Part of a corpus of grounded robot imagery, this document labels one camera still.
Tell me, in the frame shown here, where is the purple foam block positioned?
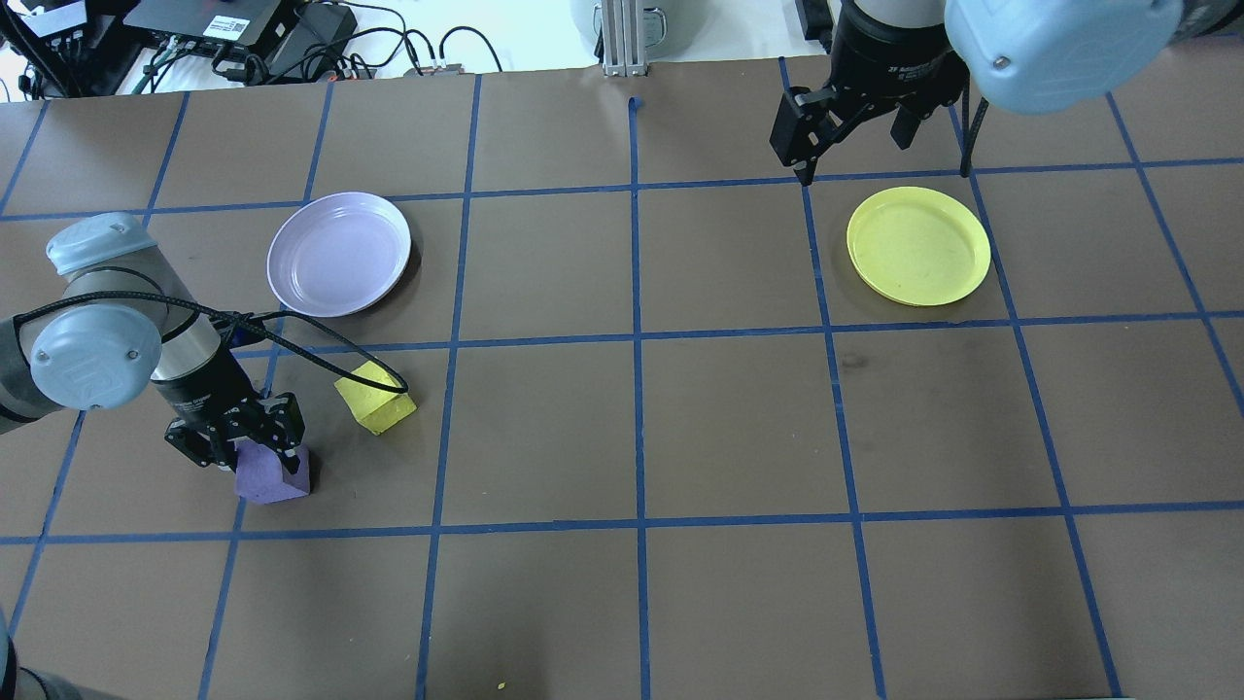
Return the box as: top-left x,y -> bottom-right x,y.
235,442 -> 312,505

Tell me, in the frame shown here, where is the yellow foam block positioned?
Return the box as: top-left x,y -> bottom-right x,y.
333,362 -> 418,437

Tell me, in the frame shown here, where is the yellow plate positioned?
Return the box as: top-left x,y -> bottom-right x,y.
846,186 -> 992,307

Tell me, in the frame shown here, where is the purple plate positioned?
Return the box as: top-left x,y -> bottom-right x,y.
266,192 -> 412,319

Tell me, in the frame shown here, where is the black power adapter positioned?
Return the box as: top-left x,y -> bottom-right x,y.
267,5 -> 359,74

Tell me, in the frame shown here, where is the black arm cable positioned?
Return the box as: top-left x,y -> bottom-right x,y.
0,295 -> 409,395
957,53 -> 994,178

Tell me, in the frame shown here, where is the aluminium profile post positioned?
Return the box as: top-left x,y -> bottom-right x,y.
601,0 -> 650,77

